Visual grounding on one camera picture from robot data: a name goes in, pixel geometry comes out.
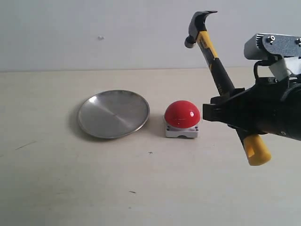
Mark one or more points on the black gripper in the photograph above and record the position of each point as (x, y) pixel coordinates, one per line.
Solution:
(262, 109)

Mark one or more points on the black and yellow claw hammer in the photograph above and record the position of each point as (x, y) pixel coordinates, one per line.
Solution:
(256, 151)

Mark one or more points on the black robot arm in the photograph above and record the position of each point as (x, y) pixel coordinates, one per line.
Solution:
(265, 108)

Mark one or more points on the red dome push button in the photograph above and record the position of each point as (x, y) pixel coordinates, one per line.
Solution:
(181, 120)

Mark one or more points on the round stainless steel plate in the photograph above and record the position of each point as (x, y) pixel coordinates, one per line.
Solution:
(113, 114)

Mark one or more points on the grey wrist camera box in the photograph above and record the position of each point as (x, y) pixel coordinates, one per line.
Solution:
(279, 52)

